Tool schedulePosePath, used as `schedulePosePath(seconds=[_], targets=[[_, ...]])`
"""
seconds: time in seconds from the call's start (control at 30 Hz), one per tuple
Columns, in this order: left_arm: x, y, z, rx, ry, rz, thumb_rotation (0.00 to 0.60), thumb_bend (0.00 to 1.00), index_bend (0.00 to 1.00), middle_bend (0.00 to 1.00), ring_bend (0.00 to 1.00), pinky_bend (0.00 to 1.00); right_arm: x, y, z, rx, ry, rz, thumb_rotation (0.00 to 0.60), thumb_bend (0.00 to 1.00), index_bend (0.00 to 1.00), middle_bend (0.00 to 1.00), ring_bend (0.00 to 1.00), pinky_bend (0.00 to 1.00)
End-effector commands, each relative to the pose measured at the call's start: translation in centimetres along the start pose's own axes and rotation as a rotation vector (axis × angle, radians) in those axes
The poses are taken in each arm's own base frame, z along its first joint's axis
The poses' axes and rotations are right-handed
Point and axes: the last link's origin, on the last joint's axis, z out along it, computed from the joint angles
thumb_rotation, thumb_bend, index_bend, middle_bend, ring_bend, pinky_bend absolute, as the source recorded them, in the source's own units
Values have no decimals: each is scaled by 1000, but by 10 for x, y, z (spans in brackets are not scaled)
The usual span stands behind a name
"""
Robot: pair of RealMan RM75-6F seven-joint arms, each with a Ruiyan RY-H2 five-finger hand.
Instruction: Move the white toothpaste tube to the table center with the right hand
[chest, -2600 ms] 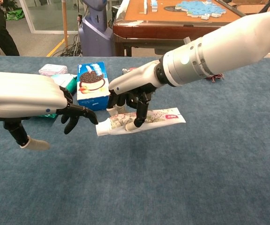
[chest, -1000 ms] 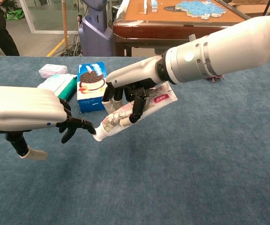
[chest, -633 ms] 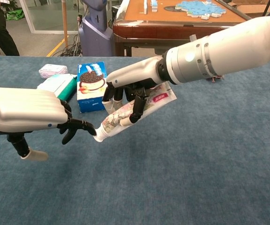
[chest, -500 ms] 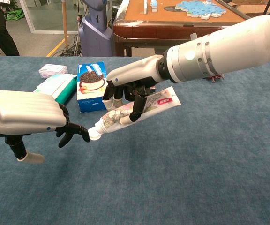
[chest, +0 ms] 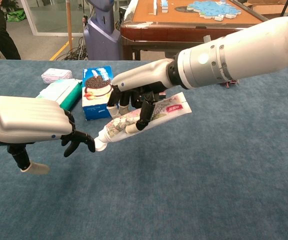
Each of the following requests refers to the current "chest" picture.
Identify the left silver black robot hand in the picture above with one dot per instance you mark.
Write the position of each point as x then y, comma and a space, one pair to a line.
26, 120

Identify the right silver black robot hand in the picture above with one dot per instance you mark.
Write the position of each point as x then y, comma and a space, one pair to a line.
144, 75

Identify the white floral toothpaste tube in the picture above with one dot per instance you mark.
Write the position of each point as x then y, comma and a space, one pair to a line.
164, 112

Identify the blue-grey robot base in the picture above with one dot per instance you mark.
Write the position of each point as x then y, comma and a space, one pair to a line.
101, 32

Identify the brown mahjong table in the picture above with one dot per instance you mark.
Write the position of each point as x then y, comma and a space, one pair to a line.
159, 32

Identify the green wet wipes pack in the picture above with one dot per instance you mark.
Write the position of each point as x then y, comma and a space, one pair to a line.
64, 93

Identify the small white tissue pack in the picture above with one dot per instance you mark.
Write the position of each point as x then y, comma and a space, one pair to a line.
56, 75

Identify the blue oreo cookie box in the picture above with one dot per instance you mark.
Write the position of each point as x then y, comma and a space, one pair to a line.
94, 100

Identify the wooden pole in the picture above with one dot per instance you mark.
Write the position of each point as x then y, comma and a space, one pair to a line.
69, 25

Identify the pile of blue mahjong tiles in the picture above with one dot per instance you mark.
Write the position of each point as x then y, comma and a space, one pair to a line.
211, 8

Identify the green bag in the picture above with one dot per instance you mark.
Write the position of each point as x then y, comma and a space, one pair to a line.
16, 15

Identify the blue felt table cover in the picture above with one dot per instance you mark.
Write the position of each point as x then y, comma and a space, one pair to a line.
184, 175

